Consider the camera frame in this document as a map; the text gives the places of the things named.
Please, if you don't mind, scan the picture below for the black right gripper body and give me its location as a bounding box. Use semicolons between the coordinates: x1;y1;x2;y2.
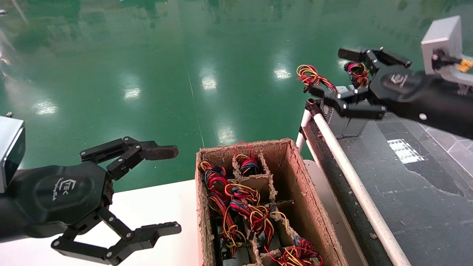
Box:
369;65;435;112

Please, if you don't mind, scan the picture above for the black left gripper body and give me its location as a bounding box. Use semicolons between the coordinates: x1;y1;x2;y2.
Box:
10;163;113;226

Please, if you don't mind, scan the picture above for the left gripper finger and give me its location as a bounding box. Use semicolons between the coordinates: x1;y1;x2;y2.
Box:
51;207;182;266
80;137;179;182

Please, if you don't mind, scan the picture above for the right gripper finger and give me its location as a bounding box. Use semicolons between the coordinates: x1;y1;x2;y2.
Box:
338;47;412;71
307;84;387;120

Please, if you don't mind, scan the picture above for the grey power supply with wires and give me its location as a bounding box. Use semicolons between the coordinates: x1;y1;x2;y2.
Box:
263;236;324;266
343;62;371;138
224;183;261;206
198;160;228;192
207;190;252;266
297;63;357;138
234;142;263;177
230;199;289;241

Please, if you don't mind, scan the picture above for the black pipe elbow connector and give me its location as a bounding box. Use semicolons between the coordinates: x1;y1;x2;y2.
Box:
306;98;322;116

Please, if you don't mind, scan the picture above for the clear acrylic divider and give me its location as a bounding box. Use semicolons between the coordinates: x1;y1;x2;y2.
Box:
419;122;473;175

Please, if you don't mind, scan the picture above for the dark conveyor belt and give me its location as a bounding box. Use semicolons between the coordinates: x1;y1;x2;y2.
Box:
338;113;473;266

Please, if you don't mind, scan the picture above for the brown cardboard divider box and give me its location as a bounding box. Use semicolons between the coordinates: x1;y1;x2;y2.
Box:
195;138;350;266

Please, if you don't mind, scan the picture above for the short white frame pipe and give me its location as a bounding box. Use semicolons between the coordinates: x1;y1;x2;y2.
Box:
296;110;313;151

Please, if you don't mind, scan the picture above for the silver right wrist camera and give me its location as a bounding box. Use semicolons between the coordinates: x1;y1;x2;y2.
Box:
421;15;473;86

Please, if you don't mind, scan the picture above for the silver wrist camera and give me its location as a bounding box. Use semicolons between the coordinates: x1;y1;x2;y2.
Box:
421;15;473;86
0;116;26;194

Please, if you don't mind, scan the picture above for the black conveyor side rail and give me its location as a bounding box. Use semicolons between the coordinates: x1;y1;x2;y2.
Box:
305;117;394;266

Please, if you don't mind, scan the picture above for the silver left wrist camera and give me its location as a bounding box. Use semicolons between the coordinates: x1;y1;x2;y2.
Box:
0;116;26;194

